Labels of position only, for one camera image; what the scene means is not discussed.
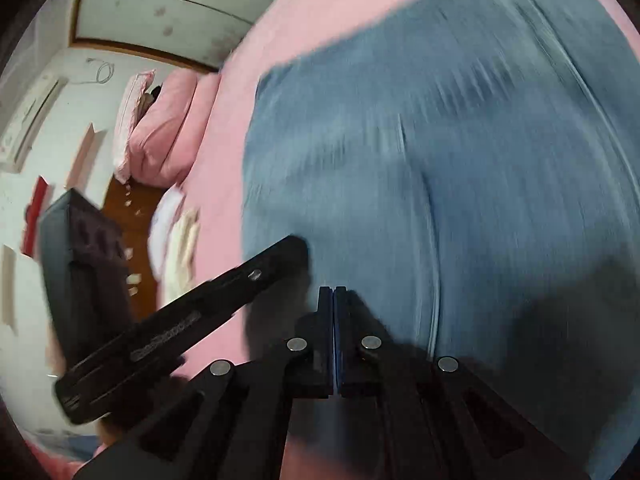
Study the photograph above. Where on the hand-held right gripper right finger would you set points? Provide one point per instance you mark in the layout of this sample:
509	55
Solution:
425	410

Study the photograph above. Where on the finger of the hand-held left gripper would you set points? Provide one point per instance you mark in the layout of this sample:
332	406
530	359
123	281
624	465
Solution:
200	310

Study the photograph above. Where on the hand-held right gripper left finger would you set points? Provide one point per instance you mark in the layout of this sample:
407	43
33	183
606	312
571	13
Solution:
240	410

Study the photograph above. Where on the blue denim jacket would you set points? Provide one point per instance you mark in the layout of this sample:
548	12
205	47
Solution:
450	160

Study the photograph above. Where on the folded white cloth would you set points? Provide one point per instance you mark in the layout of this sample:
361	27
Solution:
182	245

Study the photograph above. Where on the wooden headboard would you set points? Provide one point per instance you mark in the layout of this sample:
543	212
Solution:
140	200

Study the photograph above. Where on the small white printed pillow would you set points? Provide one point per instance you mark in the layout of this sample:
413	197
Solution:
162	220

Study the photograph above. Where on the pink lace-edged pillow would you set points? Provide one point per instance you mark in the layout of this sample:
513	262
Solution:
127	120

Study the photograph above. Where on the folded pink quilt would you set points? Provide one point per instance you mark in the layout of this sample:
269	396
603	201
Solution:
170	130

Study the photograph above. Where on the white air conditioner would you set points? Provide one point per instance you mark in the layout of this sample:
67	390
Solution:
30	115

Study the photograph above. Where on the floral wardrobe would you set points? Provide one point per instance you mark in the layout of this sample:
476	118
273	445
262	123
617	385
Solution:
165	15

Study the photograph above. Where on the pink bed sheet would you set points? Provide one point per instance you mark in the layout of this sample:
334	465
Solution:
325	20

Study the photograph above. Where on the pale wall shelf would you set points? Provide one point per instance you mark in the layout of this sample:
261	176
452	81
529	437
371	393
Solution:
85	155
9	290

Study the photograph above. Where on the red wall shelf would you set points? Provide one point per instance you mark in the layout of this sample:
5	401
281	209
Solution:
35	215

